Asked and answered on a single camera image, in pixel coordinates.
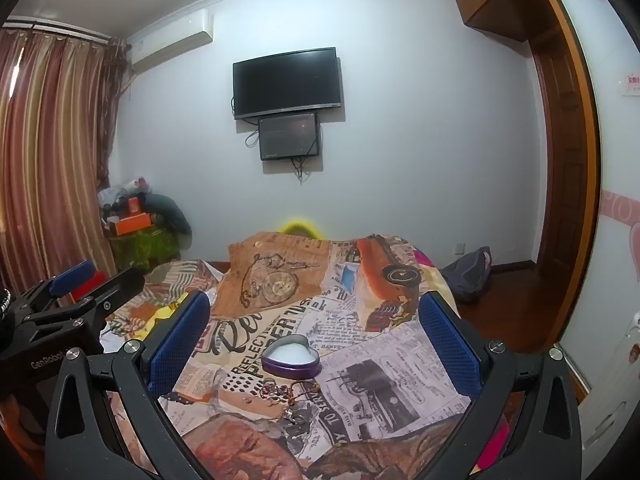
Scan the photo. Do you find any dark grey cloth bundle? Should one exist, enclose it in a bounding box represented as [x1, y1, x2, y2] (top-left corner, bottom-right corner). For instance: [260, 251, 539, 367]
[142, 192, 194, 249]

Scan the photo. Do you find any purple heart-shaped tin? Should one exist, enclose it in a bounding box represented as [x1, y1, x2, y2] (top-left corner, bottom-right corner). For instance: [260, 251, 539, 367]
[261, 334, 321, 378]

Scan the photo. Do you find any black wall television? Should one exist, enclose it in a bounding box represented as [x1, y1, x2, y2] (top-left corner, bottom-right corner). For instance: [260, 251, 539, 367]
[232, 47, 344, 121]

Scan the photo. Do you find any yellow plastic ring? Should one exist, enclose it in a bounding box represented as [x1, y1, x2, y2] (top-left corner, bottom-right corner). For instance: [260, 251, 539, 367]
[277, 217, 324, 239]

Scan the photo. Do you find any striped red curtain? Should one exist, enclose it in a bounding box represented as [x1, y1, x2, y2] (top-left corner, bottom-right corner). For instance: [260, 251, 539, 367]
[0, 19, 127, 292]

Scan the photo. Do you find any black monitor cable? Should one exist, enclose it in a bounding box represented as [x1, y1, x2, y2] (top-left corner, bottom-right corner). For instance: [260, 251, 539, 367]
[292, 156, 314, 184]

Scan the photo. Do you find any flat orange box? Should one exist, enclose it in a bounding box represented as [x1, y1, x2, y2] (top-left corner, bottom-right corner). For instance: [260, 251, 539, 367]
[112, 212, 154, 236]

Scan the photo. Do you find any white plastic bag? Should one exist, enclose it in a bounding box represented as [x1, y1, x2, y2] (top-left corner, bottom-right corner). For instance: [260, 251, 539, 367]
[97, 184, 127, 209]

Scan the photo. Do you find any pile of mixed jewelry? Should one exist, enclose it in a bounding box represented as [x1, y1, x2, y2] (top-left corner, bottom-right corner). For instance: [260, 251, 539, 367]
[239, 379, 322, 427]

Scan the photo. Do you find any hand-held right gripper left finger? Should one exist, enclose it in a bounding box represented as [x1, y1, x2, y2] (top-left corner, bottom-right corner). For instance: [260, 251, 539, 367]
[47, 290, 211, 480]

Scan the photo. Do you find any small black wall monitor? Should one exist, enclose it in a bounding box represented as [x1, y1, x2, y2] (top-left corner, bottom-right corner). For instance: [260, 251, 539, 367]
[258, 112, 321, 161]

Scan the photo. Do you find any printed newspaper pattern blanket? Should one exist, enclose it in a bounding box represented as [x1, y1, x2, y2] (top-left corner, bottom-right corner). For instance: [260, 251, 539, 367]
[100, 232, 503, 480]

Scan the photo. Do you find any brown wooden door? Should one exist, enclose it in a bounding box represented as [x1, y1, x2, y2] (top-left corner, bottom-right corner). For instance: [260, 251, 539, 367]
[525, 0, 602, 401]

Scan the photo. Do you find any dark backpack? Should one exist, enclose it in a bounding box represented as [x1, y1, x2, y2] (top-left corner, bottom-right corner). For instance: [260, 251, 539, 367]
[440, 246, 494, 304]

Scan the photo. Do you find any yellow cloth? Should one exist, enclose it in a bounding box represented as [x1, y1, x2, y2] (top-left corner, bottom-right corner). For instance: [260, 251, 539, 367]
[149, 302, 182, 324]

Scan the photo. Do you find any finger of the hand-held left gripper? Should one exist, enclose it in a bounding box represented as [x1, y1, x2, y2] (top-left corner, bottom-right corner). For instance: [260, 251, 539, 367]
[10, 260, 99, 312]
[22, 266, 147, 333]

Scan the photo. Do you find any white air conditioner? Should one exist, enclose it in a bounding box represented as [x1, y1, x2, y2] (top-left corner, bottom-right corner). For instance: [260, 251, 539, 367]
[127, 9, 215, 75]

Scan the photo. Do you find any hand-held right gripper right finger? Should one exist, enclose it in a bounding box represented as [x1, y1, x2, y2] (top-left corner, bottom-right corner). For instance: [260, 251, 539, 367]
[417, 290, 584, 480]

